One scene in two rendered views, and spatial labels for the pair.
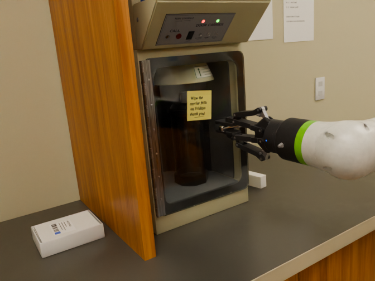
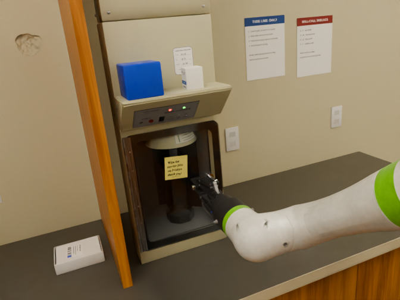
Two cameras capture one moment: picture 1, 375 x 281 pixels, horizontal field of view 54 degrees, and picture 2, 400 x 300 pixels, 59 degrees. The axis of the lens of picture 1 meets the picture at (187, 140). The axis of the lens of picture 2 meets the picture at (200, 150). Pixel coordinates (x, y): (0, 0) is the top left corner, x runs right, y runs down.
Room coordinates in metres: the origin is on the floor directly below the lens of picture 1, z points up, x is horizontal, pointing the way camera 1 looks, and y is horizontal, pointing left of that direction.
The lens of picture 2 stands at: (-0.08, -0.32, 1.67)
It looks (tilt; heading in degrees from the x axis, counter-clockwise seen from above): 19 degrees down; 11
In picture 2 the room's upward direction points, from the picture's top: 5 degrees counter-clockwise
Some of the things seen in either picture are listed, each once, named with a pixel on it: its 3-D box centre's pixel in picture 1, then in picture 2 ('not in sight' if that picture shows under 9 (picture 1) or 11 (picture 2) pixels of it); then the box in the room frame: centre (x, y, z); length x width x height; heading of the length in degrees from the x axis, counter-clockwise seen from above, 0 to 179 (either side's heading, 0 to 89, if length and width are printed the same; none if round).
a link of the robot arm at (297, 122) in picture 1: (299, 140); (234, 216); (0.75, -0.23, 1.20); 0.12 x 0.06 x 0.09; 122
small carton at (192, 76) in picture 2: not in sight; (191, 77); (0.94, -0.12, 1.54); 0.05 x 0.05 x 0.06; 27
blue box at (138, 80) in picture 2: not in sight; (139, 79); (0.86, 0.01, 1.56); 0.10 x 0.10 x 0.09; 32
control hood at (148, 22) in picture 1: (206, 23); (175, 108); (0.91, -0.07, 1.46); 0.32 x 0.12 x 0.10; 122
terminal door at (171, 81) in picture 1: (202, 131); (179, 186); (0.95, -0.04, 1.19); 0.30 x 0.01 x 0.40; 121
